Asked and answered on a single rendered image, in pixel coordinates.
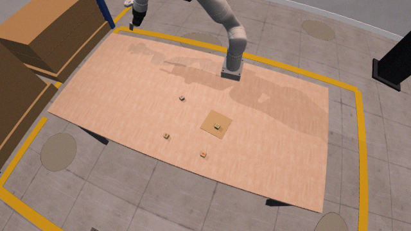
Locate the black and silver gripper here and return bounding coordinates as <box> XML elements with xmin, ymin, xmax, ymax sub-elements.
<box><xmin>124</xmin><ymin>0</ymin><xmax>148</xmax><ymax>31</ymax></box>

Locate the tan flat mat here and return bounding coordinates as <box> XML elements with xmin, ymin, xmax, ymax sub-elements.
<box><xmin>200</xmin><ymin>110</ymin><xmax>232</xmax><ymax>139</ymax></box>

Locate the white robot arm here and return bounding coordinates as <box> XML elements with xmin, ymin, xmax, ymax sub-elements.
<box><xmin>197</xmin><ymin>0</ymin><xmax>247</xmax><ymax>72</ymax></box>

